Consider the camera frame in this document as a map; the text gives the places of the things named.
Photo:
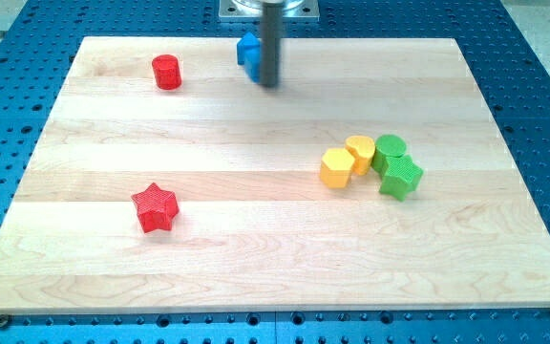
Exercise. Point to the red star block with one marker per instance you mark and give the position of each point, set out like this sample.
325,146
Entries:
156,208

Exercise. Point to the light wooden board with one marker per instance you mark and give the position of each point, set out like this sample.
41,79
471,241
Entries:
257,228

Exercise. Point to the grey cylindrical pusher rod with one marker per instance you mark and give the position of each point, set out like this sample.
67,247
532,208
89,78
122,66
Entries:
271,27

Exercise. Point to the red cylinder block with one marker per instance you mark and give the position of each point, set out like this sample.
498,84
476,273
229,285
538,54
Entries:
166,69

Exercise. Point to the green star block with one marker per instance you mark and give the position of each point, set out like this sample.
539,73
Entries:
399,177

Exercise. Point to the blue perforated metal table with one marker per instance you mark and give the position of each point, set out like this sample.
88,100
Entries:
39,47

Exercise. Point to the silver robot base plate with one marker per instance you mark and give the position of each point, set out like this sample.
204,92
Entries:
251,10

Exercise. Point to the yellow hexagon block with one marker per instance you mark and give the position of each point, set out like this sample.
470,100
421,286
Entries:
336,166

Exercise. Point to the yellow heart block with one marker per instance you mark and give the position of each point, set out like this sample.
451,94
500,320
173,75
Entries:
362,149

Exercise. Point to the green cylinder block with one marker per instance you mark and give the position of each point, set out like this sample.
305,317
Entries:
387,146

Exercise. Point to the blue pentagon block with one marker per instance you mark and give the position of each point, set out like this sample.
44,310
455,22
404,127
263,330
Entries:
248,42

